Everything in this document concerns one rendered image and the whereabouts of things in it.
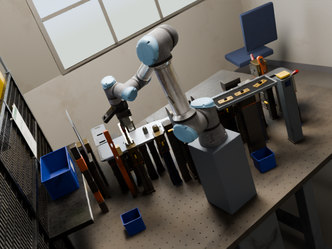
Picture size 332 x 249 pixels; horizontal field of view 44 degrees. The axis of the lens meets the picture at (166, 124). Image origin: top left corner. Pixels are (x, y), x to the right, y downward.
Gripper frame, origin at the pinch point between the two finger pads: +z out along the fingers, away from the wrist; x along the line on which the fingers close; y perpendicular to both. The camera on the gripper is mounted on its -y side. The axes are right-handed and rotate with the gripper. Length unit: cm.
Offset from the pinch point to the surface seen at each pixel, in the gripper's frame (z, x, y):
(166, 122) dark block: 5.2, -6.2, 24.0
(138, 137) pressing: 23.4, 10.0, 6.7
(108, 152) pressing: 22.3, 6.7, -14.0
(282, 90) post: 5, -21, 92
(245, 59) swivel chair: 128, 153, 157
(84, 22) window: 39, 197, 10
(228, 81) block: 25, 25, 80
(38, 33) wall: 26, 187, -33
